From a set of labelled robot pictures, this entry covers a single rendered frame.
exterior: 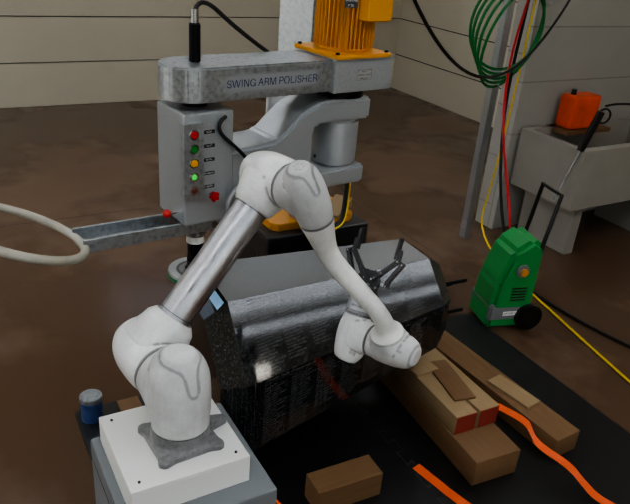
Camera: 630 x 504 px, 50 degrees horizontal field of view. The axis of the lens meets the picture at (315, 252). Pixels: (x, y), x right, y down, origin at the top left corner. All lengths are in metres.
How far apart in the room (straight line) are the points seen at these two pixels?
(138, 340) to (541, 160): 4.03
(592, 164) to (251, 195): 3.69
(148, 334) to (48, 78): 6.85
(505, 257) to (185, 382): 2.77
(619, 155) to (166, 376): 4.30
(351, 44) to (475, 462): 1.81
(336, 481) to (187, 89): 1.63
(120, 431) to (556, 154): 4.06
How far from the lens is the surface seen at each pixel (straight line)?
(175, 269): 2.75
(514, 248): 4.16
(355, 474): 2.94
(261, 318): 2.66
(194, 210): 2.51
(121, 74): 8.74
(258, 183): 1.88
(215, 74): 2.40
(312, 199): 1.78
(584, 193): 5.32
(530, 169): 5.49
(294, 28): 3.39
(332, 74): 2.69
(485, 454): 3.15
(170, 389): 1.74
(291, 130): 2.65
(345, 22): 2.73
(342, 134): 2.83
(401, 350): 2.05
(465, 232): 5.47
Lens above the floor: 2.16
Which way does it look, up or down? 26 degrees down
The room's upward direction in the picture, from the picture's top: 5 degrees clockwise
